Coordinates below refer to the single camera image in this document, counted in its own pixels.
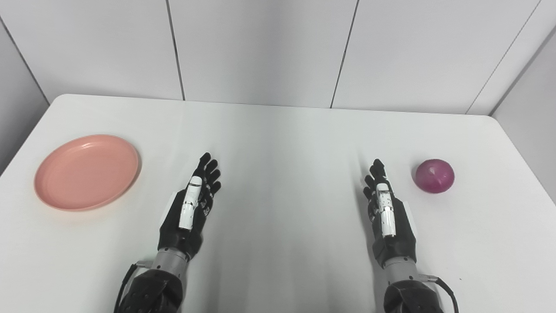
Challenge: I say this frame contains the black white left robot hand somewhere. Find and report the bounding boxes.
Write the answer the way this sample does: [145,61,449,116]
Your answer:
[157,152,222,260]

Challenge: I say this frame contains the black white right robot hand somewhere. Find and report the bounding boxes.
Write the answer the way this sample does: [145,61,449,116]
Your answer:
[362,159,418,268]

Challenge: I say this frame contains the purple red onion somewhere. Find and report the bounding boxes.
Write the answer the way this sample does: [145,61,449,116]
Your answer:
[414,159,456,194]

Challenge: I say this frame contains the pink round plate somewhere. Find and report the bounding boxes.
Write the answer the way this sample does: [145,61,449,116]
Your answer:
[34,134,141,212]

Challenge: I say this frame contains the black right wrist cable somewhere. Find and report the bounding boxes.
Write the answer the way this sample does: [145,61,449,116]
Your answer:
[419,273,460,313]

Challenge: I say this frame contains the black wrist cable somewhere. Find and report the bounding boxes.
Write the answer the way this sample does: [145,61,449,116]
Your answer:
[113,262,153,313]
[419,273,460,313]

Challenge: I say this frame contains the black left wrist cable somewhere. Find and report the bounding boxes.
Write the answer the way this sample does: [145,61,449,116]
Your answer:
[113,262,153,313]

